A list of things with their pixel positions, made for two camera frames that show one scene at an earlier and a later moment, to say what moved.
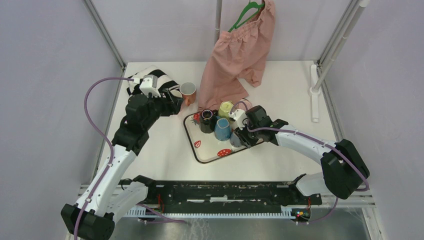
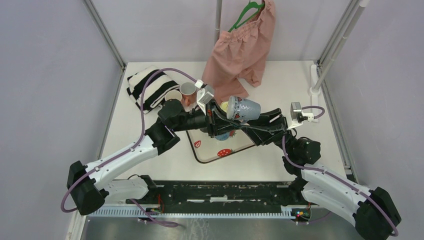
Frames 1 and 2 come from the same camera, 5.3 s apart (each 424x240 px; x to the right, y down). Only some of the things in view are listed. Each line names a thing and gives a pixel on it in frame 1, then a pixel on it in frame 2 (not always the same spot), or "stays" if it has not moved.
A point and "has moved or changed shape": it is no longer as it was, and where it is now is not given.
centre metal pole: (218, 20) stays
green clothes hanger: (251, 5) stays
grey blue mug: (235, 141) has moved or changed shape
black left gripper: (171, 105) -> (215, 123)
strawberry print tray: (206, 146) stays
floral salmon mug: (188, 90) stays
